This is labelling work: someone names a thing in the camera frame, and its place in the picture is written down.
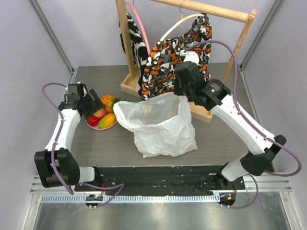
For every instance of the cream clothes hanger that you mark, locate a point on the cream clothes hanger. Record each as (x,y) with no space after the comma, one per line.
(183,19)

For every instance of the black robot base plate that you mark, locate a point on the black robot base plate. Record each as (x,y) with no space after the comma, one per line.
(168,180)

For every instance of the orange grey camouflage garment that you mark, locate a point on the orange grey camouflage garment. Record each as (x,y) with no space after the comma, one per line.
(159,73)

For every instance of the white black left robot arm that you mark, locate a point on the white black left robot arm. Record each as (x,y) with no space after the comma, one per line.
(55,164)

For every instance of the aluminium slotted rail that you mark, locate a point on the aluminium slotted rail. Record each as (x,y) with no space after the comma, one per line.
(95,198)

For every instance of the black white zebra garment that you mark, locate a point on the black white zebra garment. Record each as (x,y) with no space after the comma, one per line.
(139,49)

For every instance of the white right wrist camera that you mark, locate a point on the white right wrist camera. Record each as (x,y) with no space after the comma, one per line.
(190,56)

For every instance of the pink clothes hanger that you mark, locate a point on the pink clothes hanger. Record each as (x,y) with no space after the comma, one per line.
(132,6)

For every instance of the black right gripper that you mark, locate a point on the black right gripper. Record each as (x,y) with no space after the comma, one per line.
(182,84)

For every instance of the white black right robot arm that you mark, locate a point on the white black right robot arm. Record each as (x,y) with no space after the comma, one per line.
(214,96)

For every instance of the orange pineapple with green crown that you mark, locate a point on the orange pineapple with green crown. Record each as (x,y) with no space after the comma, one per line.
(109,100)

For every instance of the green yellow mango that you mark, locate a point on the green yellow mango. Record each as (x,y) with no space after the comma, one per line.
(107,121)

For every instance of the pink round plate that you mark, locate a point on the pink round plate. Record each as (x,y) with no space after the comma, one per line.
(98,128)

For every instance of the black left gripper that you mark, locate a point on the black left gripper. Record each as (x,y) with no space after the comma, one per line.
(97,104)

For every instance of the white plastic bag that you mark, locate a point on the white plastic bag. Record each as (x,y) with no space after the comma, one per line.
(161,125)

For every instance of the pink yellow peach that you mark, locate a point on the pink yellow peach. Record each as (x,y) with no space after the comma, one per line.
(100,113)

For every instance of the red bell pepper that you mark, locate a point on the red bell pepper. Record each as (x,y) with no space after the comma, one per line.
(93,121)

